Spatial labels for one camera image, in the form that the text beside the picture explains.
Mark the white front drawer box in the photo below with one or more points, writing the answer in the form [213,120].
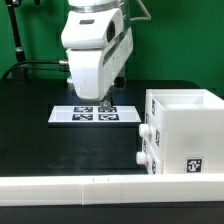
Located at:
[149,159]

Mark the white front barrier wall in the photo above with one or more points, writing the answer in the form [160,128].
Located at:
[110,189]

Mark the black camera stand pole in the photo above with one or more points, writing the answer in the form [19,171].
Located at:
[18,72]

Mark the white drawer box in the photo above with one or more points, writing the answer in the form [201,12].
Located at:
[150,132]
[149,159]

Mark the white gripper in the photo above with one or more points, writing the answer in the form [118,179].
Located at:
[97,47]

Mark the white drawer cabinet frame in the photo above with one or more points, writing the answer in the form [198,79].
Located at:
[192,129]

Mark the white marker tag plate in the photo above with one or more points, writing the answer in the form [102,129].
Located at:
[94,114]

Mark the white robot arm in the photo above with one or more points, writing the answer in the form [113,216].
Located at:
[93,6]

